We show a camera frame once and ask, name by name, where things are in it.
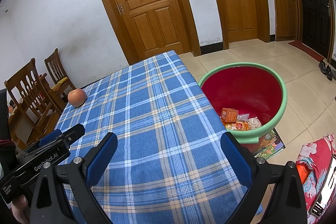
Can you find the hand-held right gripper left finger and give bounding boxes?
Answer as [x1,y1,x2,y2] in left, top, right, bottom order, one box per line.
[29,132,118,224]

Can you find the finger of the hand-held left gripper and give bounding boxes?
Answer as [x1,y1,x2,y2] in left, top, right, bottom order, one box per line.
[37,129,63,147]
[61,123,86,147]

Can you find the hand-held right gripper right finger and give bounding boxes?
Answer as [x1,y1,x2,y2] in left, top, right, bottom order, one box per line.
[220,132,307,224]

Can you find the orange snack packet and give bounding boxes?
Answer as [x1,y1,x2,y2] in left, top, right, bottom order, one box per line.
[225,121,249,131]

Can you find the large cream paper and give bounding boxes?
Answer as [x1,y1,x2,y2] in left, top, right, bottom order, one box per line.
[247,118,262,130]

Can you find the small orange box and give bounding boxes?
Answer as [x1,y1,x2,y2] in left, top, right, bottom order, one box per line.
[220,108,239,123]

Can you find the red basin with green rim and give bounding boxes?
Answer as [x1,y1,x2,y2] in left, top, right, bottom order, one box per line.
[197,62,287,144]

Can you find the person's left hand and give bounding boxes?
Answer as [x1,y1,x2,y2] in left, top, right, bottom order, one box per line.
[10,195,30,224]

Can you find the orange round fruit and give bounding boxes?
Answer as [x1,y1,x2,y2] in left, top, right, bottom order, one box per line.
[68,89,87,108]

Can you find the picture book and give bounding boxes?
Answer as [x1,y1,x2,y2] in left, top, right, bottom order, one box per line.
[252,128,285,160]

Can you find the large wooden chair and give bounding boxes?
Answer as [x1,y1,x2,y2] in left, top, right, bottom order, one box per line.
[4,57,62,147]

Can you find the yellow seat cushion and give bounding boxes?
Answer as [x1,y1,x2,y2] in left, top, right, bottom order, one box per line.
[51,77,69,90]

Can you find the blue plaid tablecloth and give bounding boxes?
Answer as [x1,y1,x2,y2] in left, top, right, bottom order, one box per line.
[54,50,263,224]

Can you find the wooden chair with cushion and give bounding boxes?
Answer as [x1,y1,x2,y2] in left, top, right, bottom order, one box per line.
[39,48,76,105]

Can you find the red floral cushion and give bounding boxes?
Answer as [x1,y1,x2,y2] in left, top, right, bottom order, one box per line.
[295,133,336,224]

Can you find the smartphone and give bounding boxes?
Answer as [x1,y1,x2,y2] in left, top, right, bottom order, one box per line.
[308,153,336,218]

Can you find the red door mat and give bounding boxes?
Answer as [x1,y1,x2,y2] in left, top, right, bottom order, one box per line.
[287,40,325,62]

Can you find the wide wooden panel door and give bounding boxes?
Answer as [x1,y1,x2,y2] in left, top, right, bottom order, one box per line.
[87,0,201,65]

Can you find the dark entrance door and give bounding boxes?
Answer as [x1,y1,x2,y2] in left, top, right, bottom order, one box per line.
[282,0,336,62]

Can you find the low wooden wall cabinet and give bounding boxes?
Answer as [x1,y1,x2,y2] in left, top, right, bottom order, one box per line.
[273,0,298,42]

